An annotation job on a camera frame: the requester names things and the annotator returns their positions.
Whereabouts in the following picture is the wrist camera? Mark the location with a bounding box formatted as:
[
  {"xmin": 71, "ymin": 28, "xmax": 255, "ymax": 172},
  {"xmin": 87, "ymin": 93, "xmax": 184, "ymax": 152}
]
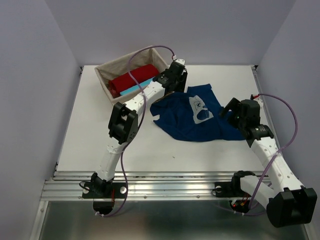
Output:
[
  {"xmin": 174, "ymin": 58, "xmax": 186, "ymax": 66},
  {"xmin": 250, "ymin": 94, "xmax": 264, "ymax": 108}
]

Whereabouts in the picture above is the wicker basket with liner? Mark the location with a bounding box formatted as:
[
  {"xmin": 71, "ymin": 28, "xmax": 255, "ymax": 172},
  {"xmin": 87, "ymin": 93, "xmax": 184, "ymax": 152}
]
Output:
[{"xmin": 94, "ymin": 45, "xmax": 171, "ymax": 106}]

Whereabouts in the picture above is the dark blue t shirt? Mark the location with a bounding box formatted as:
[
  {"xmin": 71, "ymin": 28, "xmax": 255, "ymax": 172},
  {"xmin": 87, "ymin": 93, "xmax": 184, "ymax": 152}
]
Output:
[{"xmin": 150, "ymin": 84, "xmax": 244, "ymax": 142}]

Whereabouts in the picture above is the rolled light blue t shirt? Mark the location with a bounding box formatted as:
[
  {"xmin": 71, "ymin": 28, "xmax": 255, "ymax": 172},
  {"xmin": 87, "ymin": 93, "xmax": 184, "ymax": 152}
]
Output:
[{"xmin": 120, "ymin": 78, "xmax": 153, "ymax": 96}]

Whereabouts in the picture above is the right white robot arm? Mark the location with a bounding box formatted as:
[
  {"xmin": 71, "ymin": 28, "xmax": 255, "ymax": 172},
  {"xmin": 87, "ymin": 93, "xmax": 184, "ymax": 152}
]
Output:
[{"xmin": 214, "ymin": 95, "xmax": 318, "ymax": 228}]

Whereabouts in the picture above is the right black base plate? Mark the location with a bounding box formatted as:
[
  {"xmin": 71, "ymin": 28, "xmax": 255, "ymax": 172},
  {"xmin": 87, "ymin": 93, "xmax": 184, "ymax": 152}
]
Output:
[{"xmin": 214, "ymin": 179, "xmax": 247, "ymax": 198}]

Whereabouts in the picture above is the rolled red t shirt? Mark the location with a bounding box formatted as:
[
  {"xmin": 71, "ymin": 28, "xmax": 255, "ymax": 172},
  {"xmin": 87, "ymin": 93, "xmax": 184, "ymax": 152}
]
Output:
[{"xmin": 107, "ymin": 63, "xmax": 161, "ymax": 97}]

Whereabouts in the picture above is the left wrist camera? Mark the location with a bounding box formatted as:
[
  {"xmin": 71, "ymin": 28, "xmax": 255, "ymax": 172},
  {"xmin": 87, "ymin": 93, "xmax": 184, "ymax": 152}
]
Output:
[{"xmin": 174, "ymin": 58, "xmax": 186, "ymax": 66}]

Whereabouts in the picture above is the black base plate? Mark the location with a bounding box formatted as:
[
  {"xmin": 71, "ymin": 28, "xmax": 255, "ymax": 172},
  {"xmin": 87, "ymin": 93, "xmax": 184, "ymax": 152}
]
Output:
[
  {"xmin": 214, "ymin": 179, "xmax": 247, "ymax": 198},
  {"xmin": 79, "ymin": 181, "xmax": 128, "ymax": 200}
]

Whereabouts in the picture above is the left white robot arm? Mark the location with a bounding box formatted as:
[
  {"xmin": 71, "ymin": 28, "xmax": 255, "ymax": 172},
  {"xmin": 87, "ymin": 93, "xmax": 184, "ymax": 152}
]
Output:
[{"xmin": 90, "ymin": 59, "xmax": 188, "ymax": 197}]

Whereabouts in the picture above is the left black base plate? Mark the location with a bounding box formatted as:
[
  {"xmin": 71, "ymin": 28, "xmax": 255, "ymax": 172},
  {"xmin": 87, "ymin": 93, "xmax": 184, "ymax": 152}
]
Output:
[{"xmin": 79, "ymin": 181, "xmax": 128, "ymax": 200}]

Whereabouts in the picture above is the aluminium rail frame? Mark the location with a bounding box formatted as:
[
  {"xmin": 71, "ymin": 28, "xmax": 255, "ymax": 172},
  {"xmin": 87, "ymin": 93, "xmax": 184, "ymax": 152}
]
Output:
[{"xmin": 41, "ymin": 65, "xmax": 278, "ymax": 201}]

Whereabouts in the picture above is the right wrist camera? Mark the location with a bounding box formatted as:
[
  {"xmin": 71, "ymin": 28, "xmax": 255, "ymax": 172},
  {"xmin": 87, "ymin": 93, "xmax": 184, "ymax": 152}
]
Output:
[{"xmin": 250, "ymin": 94, "xmax": 264, "ymax": 108}]

